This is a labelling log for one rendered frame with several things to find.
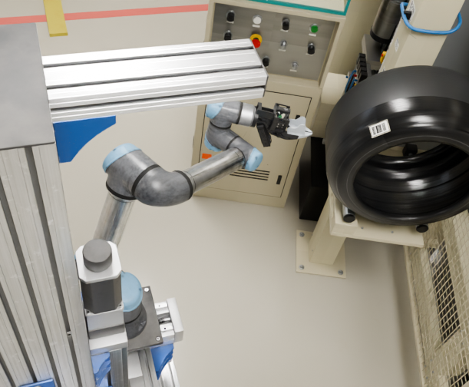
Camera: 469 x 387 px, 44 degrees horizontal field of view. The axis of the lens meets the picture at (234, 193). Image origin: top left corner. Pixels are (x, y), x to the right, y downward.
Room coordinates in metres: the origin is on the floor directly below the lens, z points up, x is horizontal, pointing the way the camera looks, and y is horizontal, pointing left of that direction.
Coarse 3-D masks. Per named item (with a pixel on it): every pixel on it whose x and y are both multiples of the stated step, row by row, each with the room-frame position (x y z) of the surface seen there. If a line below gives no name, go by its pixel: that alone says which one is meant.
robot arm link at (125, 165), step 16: (128, 144) 1.11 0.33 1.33; (112, 160) 1.05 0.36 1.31; (128, 160) 1.05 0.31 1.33; (144, 160) 1.06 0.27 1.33; (112, 176) 1.03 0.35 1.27; (128, 176) 1.01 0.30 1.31; (112, 192) 1.00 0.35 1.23; (128, 192) 1.00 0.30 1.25; (112, 208) 0.99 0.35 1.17; (128, 208) 1.00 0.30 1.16; (112, 224) 0.97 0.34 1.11; (112, 240) 0.95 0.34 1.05
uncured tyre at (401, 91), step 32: (352, 96) 1.52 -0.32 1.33; (384, 96) 1.45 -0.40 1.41; (416, 96) 1.43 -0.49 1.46; (448, 96) 1.44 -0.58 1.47; (352, 128) 1.37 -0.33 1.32; (416, 128) 1.33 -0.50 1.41; (448, 128) 1.34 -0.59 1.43; (352, 160) 1.32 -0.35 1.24; (384, 160) 1.61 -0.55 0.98; (416, 160) 1.62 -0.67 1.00; (448, 160) 1.61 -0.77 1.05; (352, 192) 1.31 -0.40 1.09; (384, 192) 1.51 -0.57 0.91; (416, 192) 1.52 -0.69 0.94; (448, 192) 1.48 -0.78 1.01; (416, 224) 1.34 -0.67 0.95
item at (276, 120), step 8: (280, 104) 1.45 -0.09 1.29; (256, 112) 1.39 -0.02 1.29; (264, 112) 1.39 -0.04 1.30; (272, 112) 1.41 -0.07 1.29; (280, 112) 1.42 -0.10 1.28; (288, 112) 1.42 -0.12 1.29; (256, 120) 1.38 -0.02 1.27; (264, 120) 1.40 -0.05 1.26; (272, 120) 1.39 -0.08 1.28; (280, 120) 1.39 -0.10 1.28; (288, 120) 1.38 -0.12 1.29; (272, 128) 1.38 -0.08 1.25; (280, 128) 1.39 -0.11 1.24
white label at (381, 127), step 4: (376, 124) 1.35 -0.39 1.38; (380, 124) 1.35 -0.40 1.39; (384, 124) 1.34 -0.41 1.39; (388, 124) 1.34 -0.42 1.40; (372, 128) 1.34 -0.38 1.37; (376, 128) 1.34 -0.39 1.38; (380, 128) 1.33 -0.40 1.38; (384, 128) 1.33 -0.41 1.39; (388, 128) 1.33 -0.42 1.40; (372, 132) 1.33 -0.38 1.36; (376, 132) 1.33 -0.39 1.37; (380, 132) 1.32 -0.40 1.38; (384, 132) 1.32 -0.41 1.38; (372, 136) 1.32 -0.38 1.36; (376, 136) 1.32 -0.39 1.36
